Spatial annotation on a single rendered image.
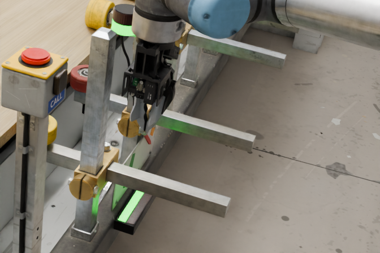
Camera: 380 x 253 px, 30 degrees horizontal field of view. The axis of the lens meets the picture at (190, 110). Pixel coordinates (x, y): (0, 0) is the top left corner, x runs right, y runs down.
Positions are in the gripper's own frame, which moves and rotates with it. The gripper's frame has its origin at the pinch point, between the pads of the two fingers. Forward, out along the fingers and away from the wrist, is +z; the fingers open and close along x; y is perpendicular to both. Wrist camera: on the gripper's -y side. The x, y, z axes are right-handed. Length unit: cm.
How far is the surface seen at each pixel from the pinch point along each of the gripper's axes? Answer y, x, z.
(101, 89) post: 8.8, -6.8, -9.9
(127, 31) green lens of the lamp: -15.4, -11.4, -10.8
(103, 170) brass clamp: 6.4, -5.6, 9.4
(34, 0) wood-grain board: -53, -52, 6
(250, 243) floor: -91, 20, 96
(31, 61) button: 35.0, -7.6, -26.9
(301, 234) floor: -105, 37, 96
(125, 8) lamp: -18.1, -13.3, -14.6
